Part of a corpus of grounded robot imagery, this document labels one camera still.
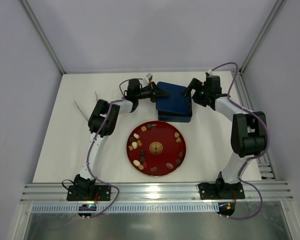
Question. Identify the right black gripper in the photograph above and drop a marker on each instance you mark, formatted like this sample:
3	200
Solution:
198	91

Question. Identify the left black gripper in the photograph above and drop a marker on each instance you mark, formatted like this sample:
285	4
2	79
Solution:
152	91

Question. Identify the blue tin lid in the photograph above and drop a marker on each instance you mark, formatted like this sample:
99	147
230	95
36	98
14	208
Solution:
174	90

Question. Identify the blue chocolate tin box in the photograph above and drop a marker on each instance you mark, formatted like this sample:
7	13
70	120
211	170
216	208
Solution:
175	116

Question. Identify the silver metal tongs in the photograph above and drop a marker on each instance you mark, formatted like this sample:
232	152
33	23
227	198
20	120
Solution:
85	103

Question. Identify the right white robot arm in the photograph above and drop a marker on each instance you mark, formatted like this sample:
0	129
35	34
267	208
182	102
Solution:
249	137

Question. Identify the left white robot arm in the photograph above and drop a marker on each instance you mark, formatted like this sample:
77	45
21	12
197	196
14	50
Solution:
101	124

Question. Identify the brown oval chocolate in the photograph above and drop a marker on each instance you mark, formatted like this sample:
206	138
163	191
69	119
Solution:
169	166

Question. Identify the red round plate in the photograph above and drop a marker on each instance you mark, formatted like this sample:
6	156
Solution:
151	145

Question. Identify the slotted cable duct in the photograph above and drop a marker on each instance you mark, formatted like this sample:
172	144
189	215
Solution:
152	207

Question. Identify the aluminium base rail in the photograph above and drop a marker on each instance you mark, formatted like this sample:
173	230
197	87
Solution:
158	192

